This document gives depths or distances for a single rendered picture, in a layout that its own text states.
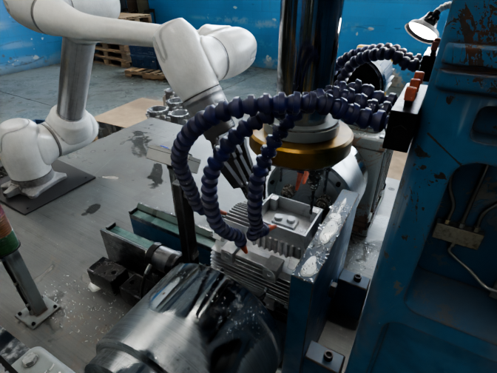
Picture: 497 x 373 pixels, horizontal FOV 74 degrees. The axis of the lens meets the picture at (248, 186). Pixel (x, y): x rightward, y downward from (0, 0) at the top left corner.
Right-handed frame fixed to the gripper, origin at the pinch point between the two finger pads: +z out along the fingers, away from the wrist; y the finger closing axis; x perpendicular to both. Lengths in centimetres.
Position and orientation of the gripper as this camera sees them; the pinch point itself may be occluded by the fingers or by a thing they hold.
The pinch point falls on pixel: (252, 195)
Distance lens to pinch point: 79.4
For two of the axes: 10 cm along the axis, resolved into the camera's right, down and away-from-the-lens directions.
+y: 4.9, -4.7, 7.3
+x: -7.5, 1.9, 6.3
